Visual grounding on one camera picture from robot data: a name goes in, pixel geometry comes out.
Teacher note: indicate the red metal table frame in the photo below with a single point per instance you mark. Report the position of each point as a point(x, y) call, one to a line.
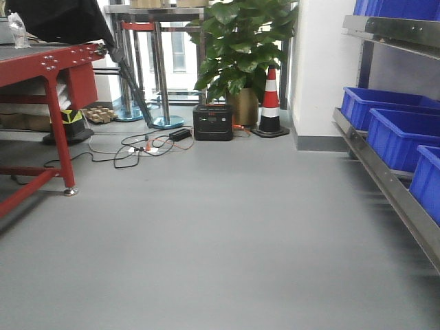
point(47, 61)

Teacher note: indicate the chrome stanchion post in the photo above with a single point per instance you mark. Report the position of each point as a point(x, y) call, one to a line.
point(166, 120)

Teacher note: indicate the stainless steel shelf front rail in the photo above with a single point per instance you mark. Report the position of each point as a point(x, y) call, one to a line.
point(419, 37)

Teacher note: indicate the lower steel shelf rail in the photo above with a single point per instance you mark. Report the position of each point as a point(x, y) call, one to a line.
point(391, 183)

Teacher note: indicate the black cloth cover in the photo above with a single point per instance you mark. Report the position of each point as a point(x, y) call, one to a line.
point(71, 22)

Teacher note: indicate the green potted plant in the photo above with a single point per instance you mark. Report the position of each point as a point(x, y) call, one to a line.
point(240, 39)

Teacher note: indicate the blue bin lower left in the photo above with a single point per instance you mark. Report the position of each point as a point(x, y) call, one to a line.
point(357, 103)

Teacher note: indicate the blue bin lower middle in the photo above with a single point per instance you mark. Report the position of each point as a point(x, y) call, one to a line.
point(395, 135)

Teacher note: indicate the blue bin lower right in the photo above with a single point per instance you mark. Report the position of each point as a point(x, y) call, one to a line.
point(425, 183)

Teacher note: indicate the blue bin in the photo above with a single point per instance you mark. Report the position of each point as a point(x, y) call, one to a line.
point(395, 135)
point(425, 183)
point(357, 103)

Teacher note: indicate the black portable power station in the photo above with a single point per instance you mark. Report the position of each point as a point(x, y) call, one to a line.
point(213, 122)

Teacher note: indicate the black power adapter brick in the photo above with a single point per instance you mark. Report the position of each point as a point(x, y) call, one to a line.
point(180, 135)

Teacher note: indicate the cardboard egg tray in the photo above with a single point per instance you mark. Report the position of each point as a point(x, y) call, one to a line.
point(99, 115)

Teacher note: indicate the orange white traffic cone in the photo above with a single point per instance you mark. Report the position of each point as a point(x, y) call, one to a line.
point(269, 125)

